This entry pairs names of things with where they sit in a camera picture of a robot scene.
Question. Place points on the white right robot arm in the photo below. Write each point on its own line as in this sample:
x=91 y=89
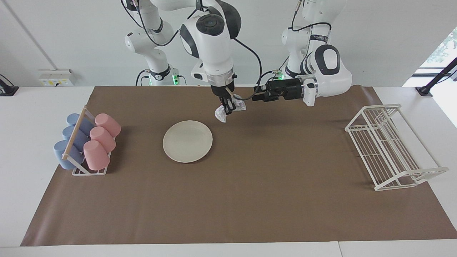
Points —
x=214 y=53

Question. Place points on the brown table mat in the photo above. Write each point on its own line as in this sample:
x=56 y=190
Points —
x=250 y=200

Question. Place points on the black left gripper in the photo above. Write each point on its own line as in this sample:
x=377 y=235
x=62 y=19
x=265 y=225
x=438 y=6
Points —
x=285 y=91

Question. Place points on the black clamp stand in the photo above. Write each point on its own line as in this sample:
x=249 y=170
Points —
x=425 y=90

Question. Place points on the white cup holder rack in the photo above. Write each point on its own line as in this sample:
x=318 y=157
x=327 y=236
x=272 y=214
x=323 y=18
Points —
x=75 y=134

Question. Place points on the cream round plate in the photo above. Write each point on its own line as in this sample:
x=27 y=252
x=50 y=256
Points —
x=187 y=141

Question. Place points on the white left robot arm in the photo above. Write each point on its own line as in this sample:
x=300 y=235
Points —
x=332 y=82

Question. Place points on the black table mount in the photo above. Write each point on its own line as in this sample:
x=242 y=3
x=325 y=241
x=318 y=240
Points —
x=7 y=91

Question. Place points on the pink plastic cup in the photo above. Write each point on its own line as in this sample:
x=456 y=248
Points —
x=103 y=138
x=95 y=155
x=109 y=123

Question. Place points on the blue plastic cup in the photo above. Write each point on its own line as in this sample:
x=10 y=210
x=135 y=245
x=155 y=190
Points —
x=73 y=119
x=60 y=151
x=68 y=132

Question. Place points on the white wall socket box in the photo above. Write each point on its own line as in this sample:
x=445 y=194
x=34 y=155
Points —
x=57 y=76

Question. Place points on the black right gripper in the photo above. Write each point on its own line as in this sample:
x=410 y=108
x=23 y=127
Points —
x=223 y=88

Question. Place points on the shiny silver foil bag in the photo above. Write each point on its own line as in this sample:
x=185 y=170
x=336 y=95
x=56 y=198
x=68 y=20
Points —
x=219 y=115

